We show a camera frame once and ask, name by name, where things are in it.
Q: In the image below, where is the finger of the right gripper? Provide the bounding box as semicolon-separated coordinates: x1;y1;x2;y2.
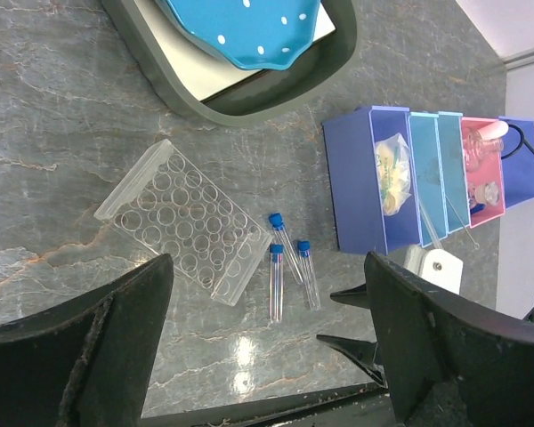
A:
316;334;387;387
330;286;369;307

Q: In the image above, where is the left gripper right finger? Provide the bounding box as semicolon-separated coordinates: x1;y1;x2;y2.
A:
364;252;534;426

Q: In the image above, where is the blue dotted plate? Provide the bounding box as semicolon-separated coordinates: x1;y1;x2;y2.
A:
156;0;336;71

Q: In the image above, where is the blue cap pipette top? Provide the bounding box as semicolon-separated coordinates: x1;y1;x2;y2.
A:
268;213;303;285

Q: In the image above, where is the black wire ring stand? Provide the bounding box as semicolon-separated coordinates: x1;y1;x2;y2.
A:
500;124;534;173

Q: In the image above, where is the light blue bin left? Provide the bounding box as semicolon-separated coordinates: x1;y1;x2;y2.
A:
409;112;448;239

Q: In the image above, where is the dark green tray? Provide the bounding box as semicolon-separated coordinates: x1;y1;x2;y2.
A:
101;1;360;127

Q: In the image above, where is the light blue bin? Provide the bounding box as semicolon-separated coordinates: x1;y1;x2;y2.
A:
409;112;448;239
438;111;470;234

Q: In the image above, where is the light blue bin right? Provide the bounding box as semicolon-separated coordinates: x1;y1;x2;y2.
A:
438;111;470;234

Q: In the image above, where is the pink bin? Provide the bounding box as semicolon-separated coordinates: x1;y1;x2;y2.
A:
461;117;505;228

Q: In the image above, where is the clear test tube rack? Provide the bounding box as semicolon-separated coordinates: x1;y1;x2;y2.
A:
94;139;271;306

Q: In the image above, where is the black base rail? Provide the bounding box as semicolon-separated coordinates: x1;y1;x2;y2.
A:
140;383;397;426

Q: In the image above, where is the clear glass flask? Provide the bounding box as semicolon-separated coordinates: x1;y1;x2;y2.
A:
467;181;501;208

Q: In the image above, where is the purple narrow bin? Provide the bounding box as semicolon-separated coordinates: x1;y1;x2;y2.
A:
322;106;422;255

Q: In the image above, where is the white square plate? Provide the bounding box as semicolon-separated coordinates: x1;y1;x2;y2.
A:
135;0;337;102

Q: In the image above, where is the purple large bin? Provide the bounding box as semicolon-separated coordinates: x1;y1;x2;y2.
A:
498;116;534;209

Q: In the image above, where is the blue cap pipette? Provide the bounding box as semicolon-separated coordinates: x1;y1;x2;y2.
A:
268;213;303;285
297;240;321;310
269;244;284;323

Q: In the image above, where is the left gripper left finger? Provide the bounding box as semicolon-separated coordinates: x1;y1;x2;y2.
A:
0;254;174;426

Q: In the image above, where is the clear flask white stopper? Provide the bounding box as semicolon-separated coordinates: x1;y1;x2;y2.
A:
463;120;509;173

